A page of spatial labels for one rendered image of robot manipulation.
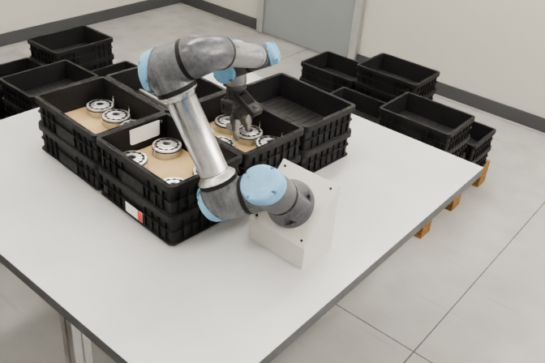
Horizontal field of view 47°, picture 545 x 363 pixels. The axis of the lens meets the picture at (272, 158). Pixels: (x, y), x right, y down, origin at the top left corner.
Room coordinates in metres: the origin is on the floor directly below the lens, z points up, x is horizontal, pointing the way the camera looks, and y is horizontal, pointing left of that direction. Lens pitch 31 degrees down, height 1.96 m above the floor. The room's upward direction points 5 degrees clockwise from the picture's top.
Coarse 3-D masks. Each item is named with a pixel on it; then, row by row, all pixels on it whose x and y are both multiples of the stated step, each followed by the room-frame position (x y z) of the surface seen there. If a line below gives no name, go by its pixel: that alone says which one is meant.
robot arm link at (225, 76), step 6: (216, 72) 1.88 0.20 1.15; (222, 72) 1.88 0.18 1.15; (228, 72) 1.87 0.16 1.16; (234, 72) 1.88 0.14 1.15; (240, 72) 1.89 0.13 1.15; (246, 72) 1.89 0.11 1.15; (216, 78) 1.88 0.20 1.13; (222, 78) 1.88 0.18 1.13; (228, 78) 1.87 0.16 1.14; (234, 78) 1.89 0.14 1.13
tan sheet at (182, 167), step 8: (144, 152) 1.88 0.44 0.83; (184, 152) 1.90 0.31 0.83; (152, 160) 1.83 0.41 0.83; (160, 160) 1.83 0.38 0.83; (168, 160) 1.83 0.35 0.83; (176, 160) 1.84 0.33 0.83; (184, 160) 1.84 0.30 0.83; (192, 160) 1.85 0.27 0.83; (152, 168) 1.78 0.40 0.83; (160, 168) 1.78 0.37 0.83; (168, 168) 1.79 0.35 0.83; (176, 168) 1.79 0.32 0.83; (184, 168) 1.80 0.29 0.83; (192, 168) 1.80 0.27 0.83; (160, 176) 1.73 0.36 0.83; (168, 176) 1.74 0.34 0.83; (176, 176) 1.74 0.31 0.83; (184, 176) 1.75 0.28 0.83
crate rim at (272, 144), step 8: (216, 96) 2.16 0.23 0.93; (272, 112) 2.07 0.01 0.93; (288, 120) 2.02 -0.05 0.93; (216, 136) 1.85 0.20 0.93; (288, 136) 1.90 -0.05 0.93; (296, 136) 1.93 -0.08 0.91; (264, 144) 1.83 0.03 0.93; (272, 144) 1.84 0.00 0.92; (280, 144) 1.87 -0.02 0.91; (240, 152) 1.76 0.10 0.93; (248, 152) 1.76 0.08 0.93; (256, 152) 1.78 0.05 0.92; (264, 152) 1.81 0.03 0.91
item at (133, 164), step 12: (144, 120) 1.93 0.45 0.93; (108, 132) 1.82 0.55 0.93; (108, 144) 1.75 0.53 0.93; (120, 156) 1.68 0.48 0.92; (240, 156) 1.73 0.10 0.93; (132, 168) 1.64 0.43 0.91; (144, 168) 1.62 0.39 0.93; (156, 180) 1.56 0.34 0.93; (192, 180) 1.58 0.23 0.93; (168, 192) 1.53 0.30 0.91
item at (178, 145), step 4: (156, 140) 1.91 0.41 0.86; (160, 140) 1.91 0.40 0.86; (172, 140) 1.92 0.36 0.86; (176, 140) 1.92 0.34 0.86; (152, 144) 1.88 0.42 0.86; (156, 144) 1.89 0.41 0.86; (176, 144) 1.89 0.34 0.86; (180, 144) 1.90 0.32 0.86; (156, 148) 1.86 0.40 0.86; (160, 148) 1.86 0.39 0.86; (164, 148) 1.86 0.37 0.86; (168, 148) 1.86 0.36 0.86; (172, 148) 1.87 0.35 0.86; (176, 148) 1.87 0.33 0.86; (164, 152) 1.84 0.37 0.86; (168, 152) 1.84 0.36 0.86
